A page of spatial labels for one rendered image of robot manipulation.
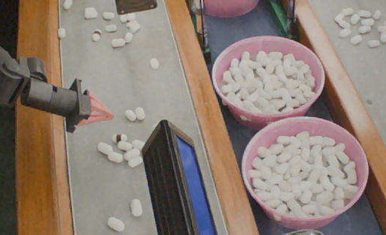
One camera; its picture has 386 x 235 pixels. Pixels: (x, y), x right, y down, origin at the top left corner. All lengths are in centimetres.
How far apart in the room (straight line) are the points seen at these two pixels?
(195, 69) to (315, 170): 39
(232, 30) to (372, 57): 41
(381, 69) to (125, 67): 64
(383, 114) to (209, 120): 41
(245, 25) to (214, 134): 49
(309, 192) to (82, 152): 50
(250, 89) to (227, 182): 30
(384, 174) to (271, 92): 35
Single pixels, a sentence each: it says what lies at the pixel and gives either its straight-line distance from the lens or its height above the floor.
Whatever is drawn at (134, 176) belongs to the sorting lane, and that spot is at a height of 74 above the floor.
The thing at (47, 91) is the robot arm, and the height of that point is 95.
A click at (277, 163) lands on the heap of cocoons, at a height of 73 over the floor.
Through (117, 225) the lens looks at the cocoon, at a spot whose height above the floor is 76.
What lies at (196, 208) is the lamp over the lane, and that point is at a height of 109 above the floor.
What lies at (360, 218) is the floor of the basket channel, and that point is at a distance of 130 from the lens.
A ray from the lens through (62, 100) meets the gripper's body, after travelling 120.
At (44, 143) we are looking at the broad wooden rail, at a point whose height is 76.
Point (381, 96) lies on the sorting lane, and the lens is 144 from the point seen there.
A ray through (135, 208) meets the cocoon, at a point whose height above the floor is 76.
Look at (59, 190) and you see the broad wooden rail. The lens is 127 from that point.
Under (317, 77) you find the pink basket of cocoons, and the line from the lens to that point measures 145.
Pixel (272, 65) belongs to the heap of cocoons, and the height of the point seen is 74.
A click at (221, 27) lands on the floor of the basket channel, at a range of 169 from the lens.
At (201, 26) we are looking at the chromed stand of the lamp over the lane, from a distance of 151.
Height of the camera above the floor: 175
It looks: 48 degrees down
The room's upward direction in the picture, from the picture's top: 6 degrees counter-clockwise
